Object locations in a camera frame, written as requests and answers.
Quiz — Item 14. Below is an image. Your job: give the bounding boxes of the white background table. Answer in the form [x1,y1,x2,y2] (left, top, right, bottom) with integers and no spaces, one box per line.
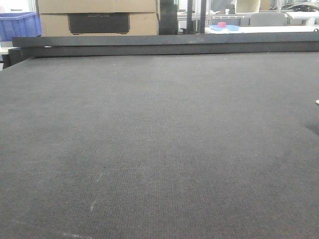
[205,25,319,34]

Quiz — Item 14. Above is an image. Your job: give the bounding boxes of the blue plastic crate background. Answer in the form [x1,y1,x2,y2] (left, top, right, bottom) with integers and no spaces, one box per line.
[0,12,42,41]

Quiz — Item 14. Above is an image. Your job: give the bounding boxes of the pink block on tray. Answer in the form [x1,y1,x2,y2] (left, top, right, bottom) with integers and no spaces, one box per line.
[217,22,226,28]

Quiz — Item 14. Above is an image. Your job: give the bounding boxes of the black vertical post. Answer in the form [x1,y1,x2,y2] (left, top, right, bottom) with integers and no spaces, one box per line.
[159,0,178,35]

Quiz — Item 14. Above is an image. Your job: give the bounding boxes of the blue tray on table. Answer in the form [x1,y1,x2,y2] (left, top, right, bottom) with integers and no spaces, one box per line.
[210,25,240,31]

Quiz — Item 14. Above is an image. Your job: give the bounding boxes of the lower cardboard box black print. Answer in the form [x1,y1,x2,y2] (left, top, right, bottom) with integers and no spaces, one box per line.
[40,12,159,37]

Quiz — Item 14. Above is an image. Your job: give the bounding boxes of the upper cardboard box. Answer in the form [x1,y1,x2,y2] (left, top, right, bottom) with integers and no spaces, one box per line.
[38,0,160,14]

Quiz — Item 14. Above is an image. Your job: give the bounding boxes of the black conveyor side rail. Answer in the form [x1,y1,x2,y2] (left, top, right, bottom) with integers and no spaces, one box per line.
[4,31,319,68]

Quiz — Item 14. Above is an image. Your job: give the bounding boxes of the black conveyor belt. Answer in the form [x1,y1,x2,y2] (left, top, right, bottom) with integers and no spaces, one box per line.
[0,52,319,239]

